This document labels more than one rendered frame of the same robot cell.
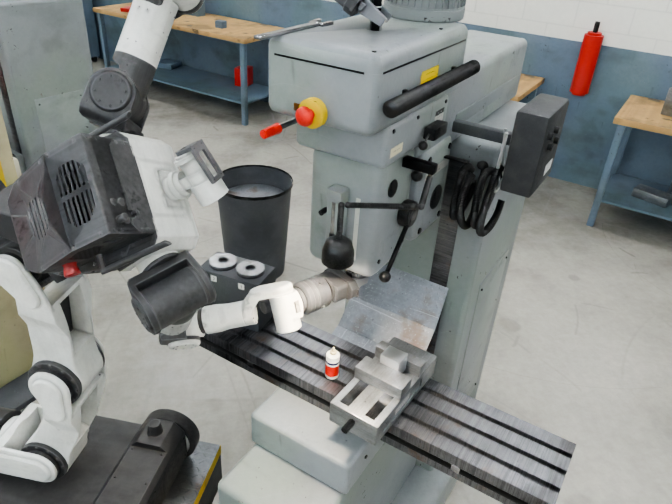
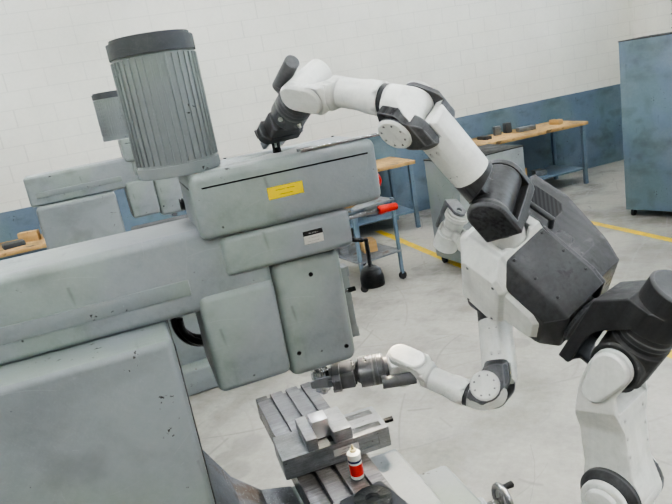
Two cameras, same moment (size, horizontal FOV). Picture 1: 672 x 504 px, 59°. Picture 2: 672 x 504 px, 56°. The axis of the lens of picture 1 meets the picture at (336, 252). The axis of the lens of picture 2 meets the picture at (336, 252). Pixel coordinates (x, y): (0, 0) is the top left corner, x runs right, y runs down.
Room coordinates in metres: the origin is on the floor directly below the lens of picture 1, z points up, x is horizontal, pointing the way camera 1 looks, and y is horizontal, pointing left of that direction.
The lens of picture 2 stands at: (2.48, 1.13, 2.05)
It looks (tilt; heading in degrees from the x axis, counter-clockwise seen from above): 15 degrees down; 223
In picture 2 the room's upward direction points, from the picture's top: 10 degrees counter-clockwise
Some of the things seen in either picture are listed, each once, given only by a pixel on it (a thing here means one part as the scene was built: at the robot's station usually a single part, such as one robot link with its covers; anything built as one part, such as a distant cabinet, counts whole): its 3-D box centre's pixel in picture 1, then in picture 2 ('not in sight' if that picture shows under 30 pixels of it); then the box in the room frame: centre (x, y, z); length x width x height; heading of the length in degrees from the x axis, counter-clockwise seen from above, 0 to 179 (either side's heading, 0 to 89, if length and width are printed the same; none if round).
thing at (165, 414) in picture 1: (170, 434); not in sight; (1.40, 0.53, 0.50); 0.20 x 0.05 x 0.20; 81
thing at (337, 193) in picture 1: (335, 227); (345, 301); (1.25, 0.00, 1.45); 0.04 x 0.04 x 0.21; 60
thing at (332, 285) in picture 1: (326, 288); (353, 373); (1.29, 0.02, 1.24); 0.13 x 0.12 x 0.10; 41
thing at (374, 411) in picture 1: (386, 381); (330, 435); (1.25, -0.17, 0.96); 0.35 x 0.15 x 0.11; 148
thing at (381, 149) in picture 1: (375, 118); (277, 233); (1.38, -0.07, 1.68); 0.34 x 0.24 x 0.10; 150
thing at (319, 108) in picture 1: (312, 113); not in sight; (1.15, 0.06, 1.76); 0.06 x 0.02 x 0.06; 60
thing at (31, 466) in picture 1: (41, 442); not in sight; (1.18, 0.85, 0.68); 0.21 x 0.20 x 0.13; 81
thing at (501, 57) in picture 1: (447, 86); (100, 285); (1.78, -0.30, 1.66); 0.80 x 0.23 x 0.20; 150
